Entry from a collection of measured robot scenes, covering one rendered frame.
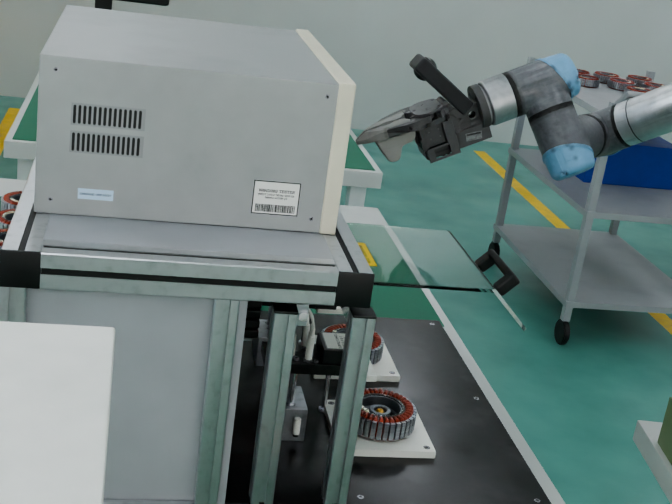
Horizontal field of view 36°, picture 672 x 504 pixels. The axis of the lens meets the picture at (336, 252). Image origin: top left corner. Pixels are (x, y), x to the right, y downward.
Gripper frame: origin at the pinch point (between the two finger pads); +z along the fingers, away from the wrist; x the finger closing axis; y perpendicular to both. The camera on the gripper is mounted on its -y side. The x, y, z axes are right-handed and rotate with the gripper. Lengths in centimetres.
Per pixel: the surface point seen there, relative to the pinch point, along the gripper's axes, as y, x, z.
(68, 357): -19, -86, 35
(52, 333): -19, -82, 36
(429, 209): 158, 344, -57
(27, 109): 9, 175, 80
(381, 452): 38.3, -27.8, 14.7
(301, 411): 29.2, -24.1, 23.7
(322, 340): 21.2, -20.5, 17.1
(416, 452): 40, -28, 10
